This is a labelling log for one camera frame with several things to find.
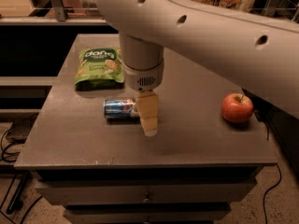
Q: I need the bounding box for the Red Bull can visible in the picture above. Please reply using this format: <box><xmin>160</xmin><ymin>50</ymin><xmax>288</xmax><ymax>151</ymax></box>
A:
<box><xmin>103</xmin><ymin>98</ymin><xmax>139</xmax><ymax>119</ymax></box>

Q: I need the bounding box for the red apple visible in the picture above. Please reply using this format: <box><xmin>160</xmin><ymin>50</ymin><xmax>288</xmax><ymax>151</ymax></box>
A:
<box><xmin>221</xmin><ymin>93</ymin><xmax>254</xmax><ymax>123</ymax></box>

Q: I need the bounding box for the black cables left floor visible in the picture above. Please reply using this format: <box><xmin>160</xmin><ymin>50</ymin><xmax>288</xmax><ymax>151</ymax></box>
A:
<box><xmin>0</xmin><ymin>114</ymin><xmax>43</xmax><ymax>224</ymax></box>

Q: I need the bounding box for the metal shelf rail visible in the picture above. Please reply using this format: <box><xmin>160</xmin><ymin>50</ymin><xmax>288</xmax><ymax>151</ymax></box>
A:
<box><xmin>0</xmin><ymin>0</ymin><xmax>299</xmax><ymax>26</ymax></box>

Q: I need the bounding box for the green snack bag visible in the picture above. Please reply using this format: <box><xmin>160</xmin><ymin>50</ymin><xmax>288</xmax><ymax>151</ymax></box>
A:
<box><xmin>74</xmin><ymin>47</ymin><xmax>124</xmax><ymax>89</ymax></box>

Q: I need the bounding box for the black cable right floor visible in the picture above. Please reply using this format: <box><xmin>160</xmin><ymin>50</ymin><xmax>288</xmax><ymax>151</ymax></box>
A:
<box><xmin>262</xmin><ymin>163</ymin><xmax>282</xmax><ymax>224</ymax></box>

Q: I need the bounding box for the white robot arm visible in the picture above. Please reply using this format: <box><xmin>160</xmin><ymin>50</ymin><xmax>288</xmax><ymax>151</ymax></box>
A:
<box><xmin>96</xmin><ymin>0</ymin><xmax>299</xmax><ymax>118</ymax></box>

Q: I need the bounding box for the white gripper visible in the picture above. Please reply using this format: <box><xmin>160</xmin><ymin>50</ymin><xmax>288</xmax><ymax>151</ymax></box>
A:
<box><xmin>122</xmin><ymin>62</ymin><xmax>164</xmax><ymax>137</ymax></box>

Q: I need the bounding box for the clear plastic container on shelf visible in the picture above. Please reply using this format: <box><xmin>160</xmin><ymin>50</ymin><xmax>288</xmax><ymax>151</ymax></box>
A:
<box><xmin>80</xmin><ymin>0</ymin><xmax>99</xmax><ymax>16</ymax></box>

